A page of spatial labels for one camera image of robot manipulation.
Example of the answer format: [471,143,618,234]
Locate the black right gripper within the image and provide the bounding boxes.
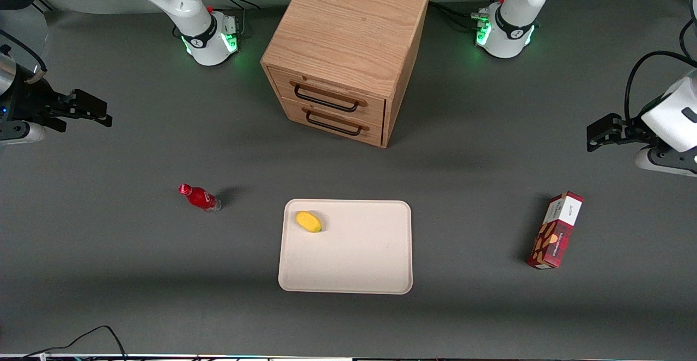
[0,66,113,139]

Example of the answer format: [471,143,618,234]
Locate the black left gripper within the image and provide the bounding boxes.
[586,113,662,152]

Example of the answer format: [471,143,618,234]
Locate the red coke bottle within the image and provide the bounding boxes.
[178,183,222,213]

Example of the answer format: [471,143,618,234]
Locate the beige plastic tray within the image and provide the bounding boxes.
[278,199,413,295]

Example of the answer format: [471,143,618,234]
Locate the red plaid cookie box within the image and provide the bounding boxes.
[526,191,584,270]

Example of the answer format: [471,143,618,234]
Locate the yellow toy mango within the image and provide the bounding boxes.
[296,211,322,234]

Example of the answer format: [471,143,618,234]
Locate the wooden drawer cabinet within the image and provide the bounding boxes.
[260,0,431,149]

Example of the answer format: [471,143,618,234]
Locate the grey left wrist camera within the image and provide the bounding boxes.
[634,145,697,178]

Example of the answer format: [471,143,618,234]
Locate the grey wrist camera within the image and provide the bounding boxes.
[634,145,697,178]
[0,121,47,145]

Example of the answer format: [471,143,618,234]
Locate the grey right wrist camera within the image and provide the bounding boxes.
[0,121,47,145]

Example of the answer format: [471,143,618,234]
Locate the black left arm base cable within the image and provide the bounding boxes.
[429,0,510,33]

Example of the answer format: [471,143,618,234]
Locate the black cable at table edge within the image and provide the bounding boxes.
[21,325,129,361]

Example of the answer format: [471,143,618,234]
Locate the wooden drawer with black handle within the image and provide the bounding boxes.
[268,67,387,129]
[280,99,384,148]

